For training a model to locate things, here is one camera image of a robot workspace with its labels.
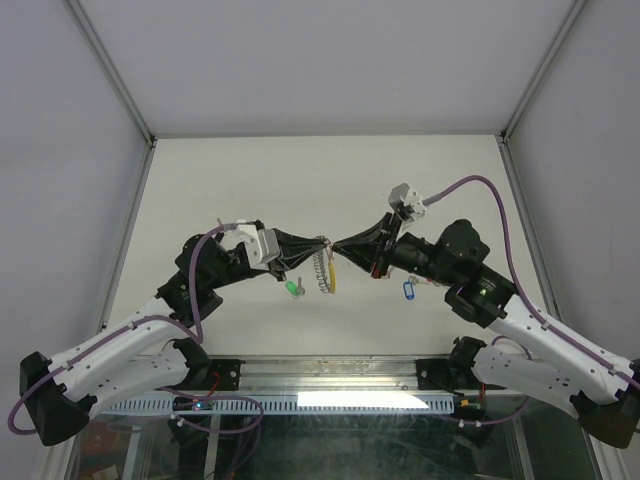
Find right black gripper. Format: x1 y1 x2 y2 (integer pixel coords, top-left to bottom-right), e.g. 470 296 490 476
331 213 457 288

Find keyring with yellow handle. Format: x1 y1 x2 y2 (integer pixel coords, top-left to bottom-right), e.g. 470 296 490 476
312 236 337 295

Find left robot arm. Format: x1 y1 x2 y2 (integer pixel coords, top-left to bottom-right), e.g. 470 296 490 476
16 220 327 446

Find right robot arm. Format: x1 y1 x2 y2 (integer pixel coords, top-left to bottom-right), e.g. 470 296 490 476
333 214 639 449

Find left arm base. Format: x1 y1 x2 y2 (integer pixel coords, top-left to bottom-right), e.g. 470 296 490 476
168 338 243 392

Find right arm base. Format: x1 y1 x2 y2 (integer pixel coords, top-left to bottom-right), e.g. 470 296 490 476
415 336 487 395

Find bright green tag key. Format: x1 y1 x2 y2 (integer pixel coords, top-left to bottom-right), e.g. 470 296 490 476
285 277 306 299

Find blue tag key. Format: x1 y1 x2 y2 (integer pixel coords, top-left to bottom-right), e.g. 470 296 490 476
402 280 415 301

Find red tag key lower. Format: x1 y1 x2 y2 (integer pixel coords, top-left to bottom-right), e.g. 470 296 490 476
408 275 443 288

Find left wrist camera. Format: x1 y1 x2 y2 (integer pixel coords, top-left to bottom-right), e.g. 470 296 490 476
231 222 281 271

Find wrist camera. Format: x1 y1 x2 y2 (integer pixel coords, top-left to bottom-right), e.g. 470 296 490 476
388 183 427 222
231 222 281 271

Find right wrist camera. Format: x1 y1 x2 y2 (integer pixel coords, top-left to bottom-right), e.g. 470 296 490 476
388 183 427 222

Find aluminium mounting rail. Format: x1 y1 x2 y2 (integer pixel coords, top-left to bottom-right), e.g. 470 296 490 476
114 353 501 396

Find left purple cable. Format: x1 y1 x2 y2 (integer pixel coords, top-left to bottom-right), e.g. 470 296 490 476
7 223 236 435

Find purple cable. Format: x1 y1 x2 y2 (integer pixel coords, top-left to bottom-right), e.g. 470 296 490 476
7 223 236 435
422 174 636 381

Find white slotted cable duct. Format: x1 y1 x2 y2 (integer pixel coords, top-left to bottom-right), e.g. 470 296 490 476
107 391 454 416

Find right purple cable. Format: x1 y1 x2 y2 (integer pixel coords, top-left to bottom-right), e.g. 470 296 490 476
422 174 636 381

